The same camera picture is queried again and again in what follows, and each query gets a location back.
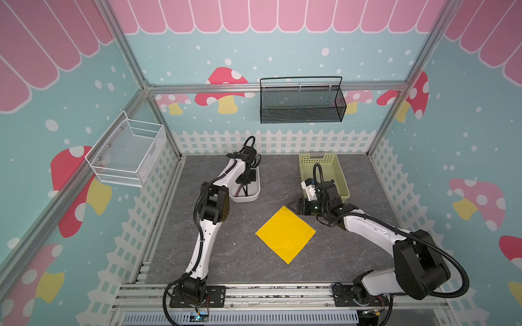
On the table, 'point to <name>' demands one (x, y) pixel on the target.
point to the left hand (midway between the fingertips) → (248, 183)
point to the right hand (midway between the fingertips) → (291, 204)
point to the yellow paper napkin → (285, 233)
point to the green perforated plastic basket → (332, 170)
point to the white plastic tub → (238, 192)
